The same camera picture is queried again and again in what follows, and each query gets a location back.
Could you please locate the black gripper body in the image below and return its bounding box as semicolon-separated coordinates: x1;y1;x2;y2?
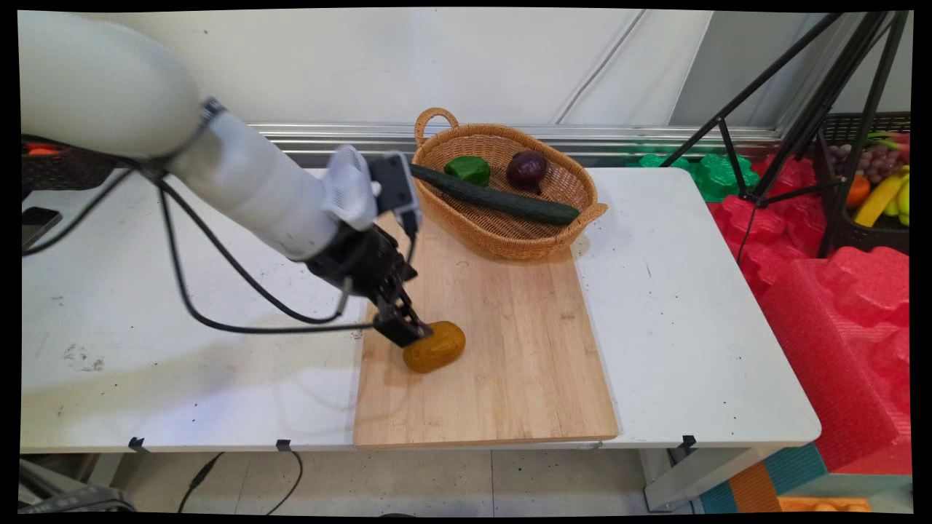
306;224;419;306

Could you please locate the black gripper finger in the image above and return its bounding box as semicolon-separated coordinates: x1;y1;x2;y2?
373;297;432;349
392;280;424;322

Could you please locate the brown yellow potato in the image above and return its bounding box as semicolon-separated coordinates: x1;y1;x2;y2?
403;321;467;374

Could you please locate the bamboo cutting board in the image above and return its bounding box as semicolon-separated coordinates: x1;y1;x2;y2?
353;211;620;448

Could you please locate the woven wicker basket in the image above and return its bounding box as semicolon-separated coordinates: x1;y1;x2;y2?
411;108;609;261

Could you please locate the long green cucumber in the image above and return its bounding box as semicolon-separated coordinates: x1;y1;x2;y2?
409;163;581;226

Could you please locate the green bell pepper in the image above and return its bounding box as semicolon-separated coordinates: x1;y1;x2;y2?
443;155;492;187

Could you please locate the red onion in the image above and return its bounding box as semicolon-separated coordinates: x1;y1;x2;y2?
506;150;550;195

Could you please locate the black crate with orange item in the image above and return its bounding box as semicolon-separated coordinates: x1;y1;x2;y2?
22;140;117;191

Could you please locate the black smartphone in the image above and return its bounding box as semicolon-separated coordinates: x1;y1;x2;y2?
22;207;63;250

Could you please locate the white table leg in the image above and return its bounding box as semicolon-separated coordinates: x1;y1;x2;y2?
641;445;780;512

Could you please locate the small red foam block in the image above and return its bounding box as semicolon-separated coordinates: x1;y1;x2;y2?
708;154;827;292

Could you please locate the black device under table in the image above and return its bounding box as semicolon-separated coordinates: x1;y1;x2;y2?
18;484;135;514

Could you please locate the orange floor mat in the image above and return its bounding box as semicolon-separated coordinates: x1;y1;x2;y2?
728;462;783;514

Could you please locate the teal floor mat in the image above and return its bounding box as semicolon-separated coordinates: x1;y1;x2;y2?
699;444;827;514

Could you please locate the large red foam block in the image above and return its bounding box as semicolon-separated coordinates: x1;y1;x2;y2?
757;246;911;474

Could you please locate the black fruit crate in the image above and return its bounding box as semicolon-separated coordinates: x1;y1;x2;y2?
815;111;911;255

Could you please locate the black tripod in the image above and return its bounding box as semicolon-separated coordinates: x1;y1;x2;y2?
659;11;911;259

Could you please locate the yellow banana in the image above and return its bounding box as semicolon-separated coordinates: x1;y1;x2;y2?
853;171;911;228

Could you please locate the purple grape bunch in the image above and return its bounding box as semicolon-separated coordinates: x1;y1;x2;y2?
826;143;901;184

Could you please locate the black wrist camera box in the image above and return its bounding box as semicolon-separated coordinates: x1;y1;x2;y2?
368;153;423;237

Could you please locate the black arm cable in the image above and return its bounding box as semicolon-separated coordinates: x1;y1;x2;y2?
157;180;352;325

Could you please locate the long black looping cable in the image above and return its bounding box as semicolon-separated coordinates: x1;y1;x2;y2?
157;178;379;336

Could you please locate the thin black floor cable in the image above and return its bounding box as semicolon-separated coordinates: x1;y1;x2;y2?
266;451;304;515

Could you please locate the aluminium frame rail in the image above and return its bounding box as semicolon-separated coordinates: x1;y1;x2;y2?
248;122;783;157

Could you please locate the black floor cable with plug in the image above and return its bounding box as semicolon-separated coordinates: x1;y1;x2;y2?
178;451;224;514

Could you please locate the black cable over table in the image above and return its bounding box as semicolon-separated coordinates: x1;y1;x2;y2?
22;167;139;257

